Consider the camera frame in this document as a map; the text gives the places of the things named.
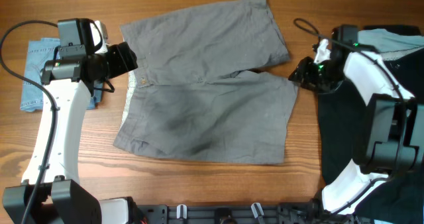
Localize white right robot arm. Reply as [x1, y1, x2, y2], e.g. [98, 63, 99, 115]
[290, 51, 423, 218]

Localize light blue garment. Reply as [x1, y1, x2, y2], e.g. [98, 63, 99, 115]
[358, 28, 423, 61]

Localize grey shorts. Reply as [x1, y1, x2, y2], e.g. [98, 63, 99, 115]
[113, 0, 297, 164]

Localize folded light blue jeans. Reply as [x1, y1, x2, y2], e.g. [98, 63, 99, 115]
[19, 37, 103, 113]

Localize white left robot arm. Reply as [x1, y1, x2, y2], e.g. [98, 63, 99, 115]
[3, 42, 143, 223]

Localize black garment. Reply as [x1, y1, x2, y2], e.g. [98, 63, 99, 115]
[318, 25, 423, 223]

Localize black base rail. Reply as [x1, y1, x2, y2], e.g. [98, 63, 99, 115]
[138, 203, 316, 224]

